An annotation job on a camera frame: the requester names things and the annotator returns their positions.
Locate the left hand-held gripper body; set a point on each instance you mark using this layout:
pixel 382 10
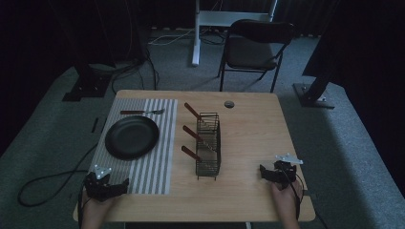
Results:
pixel 97 187

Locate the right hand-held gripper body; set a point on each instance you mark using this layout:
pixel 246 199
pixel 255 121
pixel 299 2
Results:
pixel 283 173

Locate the person's left hand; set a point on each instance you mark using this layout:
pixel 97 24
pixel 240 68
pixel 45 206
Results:
pixel 95 208

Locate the person's right hand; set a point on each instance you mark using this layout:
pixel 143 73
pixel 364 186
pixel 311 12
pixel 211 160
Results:
pixel 286 200

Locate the grey striped placemat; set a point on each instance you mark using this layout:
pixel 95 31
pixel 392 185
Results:
pixel 149 149

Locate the black round plate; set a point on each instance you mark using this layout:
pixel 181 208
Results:
pixel 132 137

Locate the round table grommet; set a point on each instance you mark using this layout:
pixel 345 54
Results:
pixel 229 104

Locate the black folding chair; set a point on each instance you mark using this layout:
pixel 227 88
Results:
pixel 251 52

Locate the black stand with base plate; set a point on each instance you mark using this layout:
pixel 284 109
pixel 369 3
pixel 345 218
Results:
pixel 87 84
pixel 313 95

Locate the white metal stand frame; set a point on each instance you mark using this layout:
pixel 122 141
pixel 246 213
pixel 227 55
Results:
pixel 223 17

